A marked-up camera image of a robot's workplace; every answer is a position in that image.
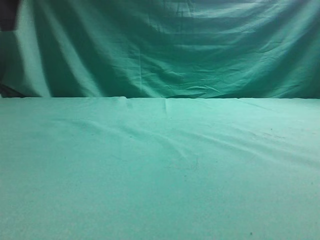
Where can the green backdrop curtain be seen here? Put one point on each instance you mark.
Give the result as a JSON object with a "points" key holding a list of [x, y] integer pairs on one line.
{"points": [[163, 49]]}

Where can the green table cloth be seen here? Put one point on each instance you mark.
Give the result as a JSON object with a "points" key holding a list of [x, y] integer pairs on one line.
{"points": [[159, 169]]}

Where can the dark object at corner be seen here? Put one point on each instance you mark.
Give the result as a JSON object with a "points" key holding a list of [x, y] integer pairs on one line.
{"points": [[8, 14]]}

